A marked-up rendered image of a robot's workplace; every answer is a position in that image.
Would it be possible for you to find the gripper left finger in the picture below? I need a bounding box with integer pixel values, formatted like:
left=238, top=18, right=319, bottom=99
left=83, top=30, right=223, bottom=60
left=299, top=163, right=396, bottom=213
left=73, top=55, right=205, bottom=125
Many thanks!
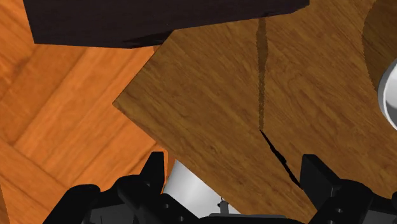
left=43, top=151, right=201, bottom=224

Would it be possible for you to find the brown wooden table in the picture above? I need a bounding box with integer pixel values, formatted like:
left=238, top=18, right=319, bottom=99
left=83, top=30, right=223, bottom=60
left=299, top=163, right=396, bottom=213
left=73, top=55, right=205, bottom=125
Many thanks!
left=113, top=0, right=397, bottom=224

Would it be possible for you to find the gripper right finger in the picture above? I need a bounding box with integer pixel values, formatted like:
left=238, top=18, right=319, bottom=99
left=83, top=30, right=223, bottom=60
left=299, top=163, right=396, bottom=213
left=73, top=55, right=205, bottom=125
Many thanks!
left=299, top=153, right=397, bottom=224

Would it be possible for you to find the white round bowl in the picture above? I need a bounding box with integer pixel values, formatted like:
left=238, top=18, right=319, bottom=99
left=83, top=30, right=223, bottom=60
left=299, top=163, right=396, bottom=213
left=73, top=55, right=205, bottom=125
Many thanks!
left=377, top=58, right=397, bottom=131

